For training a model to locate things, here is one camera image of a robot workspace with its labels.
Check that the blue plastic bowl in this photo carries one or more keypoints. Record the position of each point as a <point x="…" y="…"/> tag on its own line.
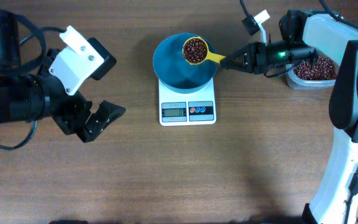
<point x="175" y="72"/>

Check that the clear plastic container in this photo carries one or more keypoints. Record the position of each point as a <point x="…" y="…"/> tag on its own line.
<point x="298" y="84"/>

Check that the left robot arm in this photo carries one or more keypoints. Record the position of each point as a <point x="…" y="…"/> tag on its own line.
<point x="37" y="82"/>

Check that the yellow measuring scoop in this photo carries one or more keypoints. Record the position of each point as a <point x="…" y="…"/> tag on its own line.
<point x="210" y="56"/>

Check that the white digital kitchen scale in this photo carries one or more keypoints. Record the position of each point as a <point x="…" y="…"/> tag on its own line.
<point x="185" y="109"/>

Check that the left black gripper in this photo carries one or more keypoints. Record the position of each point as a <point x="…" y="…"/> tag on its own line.
<point x="72" y="113"/>

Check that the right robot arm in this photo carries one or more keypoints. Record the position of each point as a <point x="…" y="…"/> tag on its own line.
<point x="305" y="34"/>

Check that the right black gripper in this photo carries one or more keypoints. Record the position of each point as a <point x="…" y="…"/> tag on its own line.
<point x="257" y="58"/>

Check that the red beans in scoop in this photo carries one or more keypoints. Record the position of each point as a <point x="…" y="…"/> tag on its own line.
<point x="195" y="50"/>

